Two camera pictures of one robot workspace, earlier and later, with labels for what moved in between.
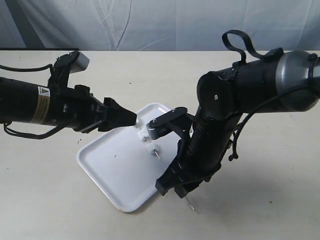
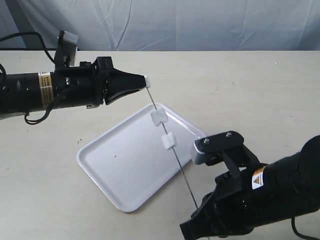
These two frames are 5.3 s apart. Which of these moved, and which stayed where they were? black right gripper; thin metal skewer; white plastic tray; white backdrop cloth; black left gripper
Moved: black left gripper; black right gripper; thin metal skewer
Stayed: white backdrop cloth; white plastic tray
